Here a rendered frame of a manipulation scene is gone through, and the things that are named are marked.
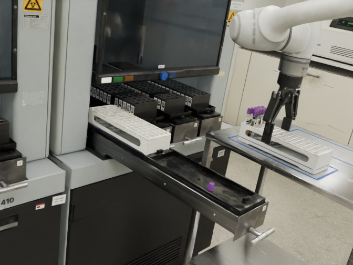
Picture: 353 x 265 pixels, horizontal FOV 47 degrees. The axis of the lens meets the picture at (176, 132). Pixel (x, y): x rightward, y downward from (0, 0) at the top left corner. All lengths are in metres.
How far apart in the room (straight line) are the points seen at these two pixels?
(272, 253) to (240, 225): 0.85
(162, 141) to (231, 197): 0.28
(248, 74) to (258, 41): 2.56
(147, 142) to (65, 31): 0.39
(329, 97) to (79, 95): 2.44
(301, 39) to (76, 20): 0.65
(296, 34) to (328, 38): 2.14
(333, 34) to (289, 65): 2.10
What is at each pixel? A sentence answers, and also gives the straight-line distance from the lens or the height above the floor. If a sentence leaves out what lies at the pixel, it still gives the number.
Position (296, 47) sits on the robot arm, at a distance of 1.27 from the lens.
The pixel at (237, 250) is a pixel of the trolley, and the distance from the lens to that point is 1.81.
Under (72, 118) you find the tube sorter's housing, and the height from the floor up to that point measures 0.86.
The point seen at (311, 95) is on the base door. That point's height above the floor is 0.60.
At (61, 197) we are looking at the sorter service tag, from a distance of 1.28.
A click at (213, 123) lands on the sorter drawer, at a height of 0.78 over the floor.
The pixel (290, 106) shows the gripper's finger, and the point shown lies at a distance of 1.39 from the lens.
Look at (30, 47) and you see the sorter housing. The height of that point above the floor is 1.08.
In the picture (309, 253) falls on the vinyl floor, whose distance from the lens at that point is 2.48.
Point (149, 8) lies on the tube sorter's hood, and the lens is 1.36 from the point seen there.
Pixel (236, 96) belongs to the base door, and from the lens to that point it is 3.82.
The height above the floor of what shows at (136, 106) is 0.87.
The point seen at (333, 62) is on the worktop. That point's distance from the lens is 3.35.
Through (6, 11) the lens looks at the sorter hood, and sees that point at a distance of 1.11.
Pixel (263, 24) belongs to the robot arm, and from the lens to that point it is 1.16.
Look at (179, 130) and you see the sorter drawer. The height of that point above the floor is 0.79.
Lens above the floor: 1.30
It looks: 20 degrees down
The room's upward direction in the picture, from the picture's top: 9 degrees clockwise
